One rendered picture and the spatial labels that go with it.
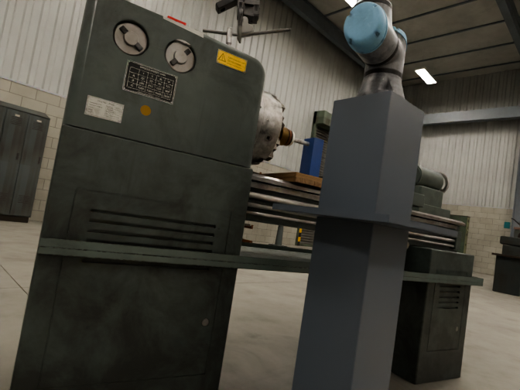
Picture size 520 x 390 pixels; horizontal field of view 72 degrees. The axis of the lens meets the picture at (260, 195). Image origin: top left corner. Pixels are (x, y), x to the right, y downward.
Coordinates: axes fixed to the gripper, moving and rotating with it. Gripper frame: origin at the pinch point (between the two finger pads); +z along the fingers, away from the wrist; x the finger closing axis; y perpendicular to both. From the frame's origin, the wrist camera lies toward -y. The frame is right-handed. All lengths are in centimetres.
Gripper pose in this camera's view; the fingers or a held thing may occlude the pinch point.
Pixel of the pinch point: (238, 39)
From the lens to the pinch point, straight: 148.7
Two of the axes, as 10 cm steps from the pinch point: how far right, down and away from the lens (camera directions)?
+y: 9.9, 0.5, 1.3
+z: -0.4, 10.0, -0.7
